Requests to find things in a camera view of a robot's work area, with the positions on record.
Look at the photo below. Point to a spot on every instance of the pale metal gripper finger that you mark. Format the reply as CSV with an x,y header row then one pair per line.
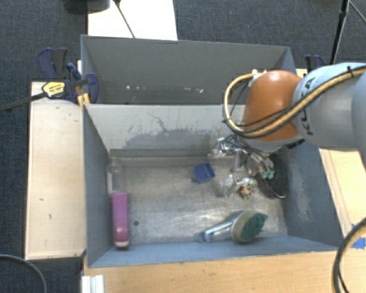
x,y
231,186
247,185

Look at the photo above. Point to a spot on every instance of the green-headed dish brush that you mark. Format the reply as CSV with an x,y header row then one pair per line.
x,y
247,227

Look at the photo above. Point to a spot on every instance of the pink plastic bottle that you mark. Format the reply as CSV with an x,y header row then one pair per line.
x,y
120,218

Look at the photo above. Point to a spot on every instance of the black round mesh disc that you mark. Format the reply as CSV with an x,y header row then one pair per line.
x,y
277,179

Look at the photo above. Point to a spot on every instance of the pale wood board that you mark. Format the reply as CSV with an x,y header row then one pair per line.
x,y
56,179

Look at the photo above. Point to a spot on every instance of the grey metal bin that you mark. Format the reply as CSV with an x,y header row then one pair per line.
x,y
170,194

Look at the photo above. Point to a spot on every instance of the clear plastic bottle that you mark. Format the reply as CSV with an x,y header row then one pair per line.
x,y
115,172

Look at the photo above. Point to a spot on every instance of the blue block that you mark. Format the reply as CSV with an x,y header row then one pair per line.
x,y
204,172

